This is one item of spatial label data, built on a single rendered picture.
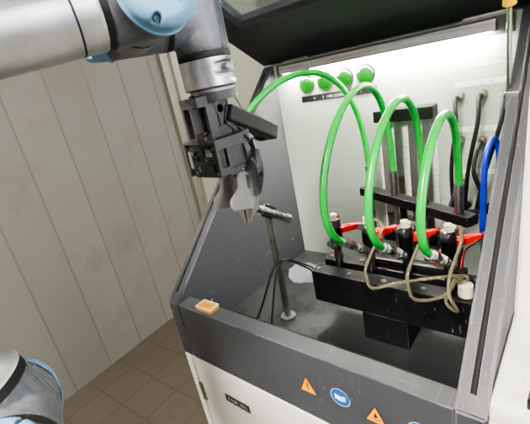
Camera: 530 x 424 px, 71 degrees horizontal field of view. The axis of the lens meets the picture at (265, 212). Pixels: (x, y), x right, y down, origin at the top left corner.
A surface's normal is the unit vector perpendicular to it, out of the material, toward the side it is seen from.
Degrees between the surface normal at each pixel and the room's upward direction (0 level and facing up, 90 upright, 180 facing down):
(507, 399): 0
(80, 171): 90
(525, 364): 0
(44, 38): 117
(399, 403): 90
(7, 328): 90
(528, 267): 76
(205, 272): 90
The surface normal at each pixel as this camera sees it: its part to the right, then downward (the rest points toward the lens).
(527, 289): -0.65, 0.15
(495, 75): -0.61, 0.38
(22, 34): 0.59, 0.58
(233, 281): 0.77, 0.07
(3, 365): 0.37, -0.88
